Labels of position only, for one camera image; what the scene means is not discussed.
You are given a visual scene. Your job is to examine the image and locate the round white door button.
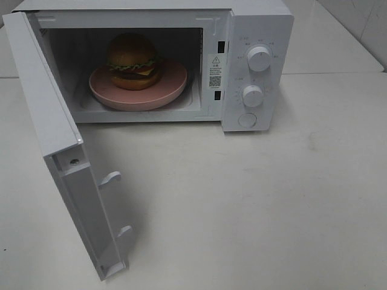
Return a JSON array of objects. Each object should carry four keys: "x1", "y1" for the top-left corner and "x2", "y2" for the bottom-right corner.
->
[{"x1": 238, "y1": 113, "x2": 257, "y2": 128}]

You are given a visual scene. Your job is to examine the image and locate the pink round plate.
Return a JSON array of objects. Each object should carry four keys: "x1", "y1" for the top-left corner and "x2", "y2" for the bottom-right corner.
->
[{"x1": 89, "y1": 60, "x2": 188, "y2": 111}]

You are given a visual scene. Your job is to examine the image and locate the toy burger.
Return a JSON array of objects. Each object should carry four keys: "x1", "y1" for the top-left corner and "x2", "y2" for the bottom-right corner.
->
[{"x1": 106, "y1": 33, "x2": 162, "y2": 91}]

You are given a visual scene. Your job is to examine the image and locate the white microwave door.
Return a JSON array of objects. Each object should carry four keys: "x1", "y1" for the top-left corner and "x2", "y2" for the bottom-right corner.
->
[{"x1": 3, "y1": 12, "x2": 126, "y2": 280}]

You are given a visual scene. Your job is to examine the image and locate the white warning label sticker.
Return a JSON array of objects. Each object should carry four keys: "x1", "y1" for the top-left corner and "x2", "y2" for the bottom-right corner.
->
[{"x1": 207, "y1": 53, "x2": 224, "y2": 89}]

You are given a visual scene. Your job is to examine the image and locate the lower white timer knob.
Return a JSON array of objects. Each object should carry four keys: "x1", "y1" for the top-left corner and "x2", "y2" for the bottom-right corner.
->
[{"x1": 242, "y1": 85, "x2": 264, "y2": 108}]

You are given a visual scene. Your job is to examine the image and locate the white microwave oven body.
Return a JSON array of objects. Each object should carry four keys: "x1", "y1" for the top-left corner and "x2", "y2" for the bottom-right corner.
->
[{"x1": 12, "y1": 1, "x2": 294, "y2": 132}]

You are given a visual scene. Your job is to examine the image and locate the upper white power knob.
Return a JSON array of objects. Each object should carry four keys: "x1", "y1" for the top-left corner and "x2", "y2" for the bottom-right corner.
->
[{"x1": 247, "y1": 45, "x2": 272, "y2": 72}]

